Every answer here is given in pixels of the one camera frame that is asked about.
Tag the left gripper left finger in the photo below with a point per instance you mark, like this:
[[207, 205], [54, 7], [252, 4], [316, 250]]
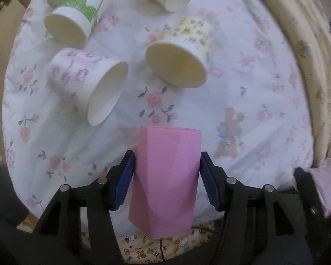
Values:
[[61, 220]]

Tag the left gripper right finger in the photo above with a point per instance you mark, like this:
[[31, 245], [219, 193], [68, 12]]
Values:
[[260, 225]]

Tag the pink faceted plastic cup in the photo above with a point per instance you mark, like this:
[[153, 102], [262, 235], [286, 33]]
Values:
[[165, 180]]

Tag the pink patterned paper cup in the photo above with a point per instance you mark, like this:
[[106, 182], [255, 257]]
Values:
[[90, 84]]

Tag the yellow patterned paper cup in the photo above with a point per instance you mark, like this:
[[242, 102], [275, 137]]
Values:
[[180, 57]]

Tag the white green-print paper cup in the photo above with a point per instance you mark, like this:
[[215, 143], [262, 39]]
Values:
[[73, 22]]

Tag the white floral bed sheet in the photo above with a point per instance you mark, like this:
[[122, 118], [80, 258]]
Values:
[[252, 110]]

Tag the cream bear-print duvet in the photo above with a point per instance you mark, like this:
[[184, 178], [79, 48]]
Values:
[[307, 27]]

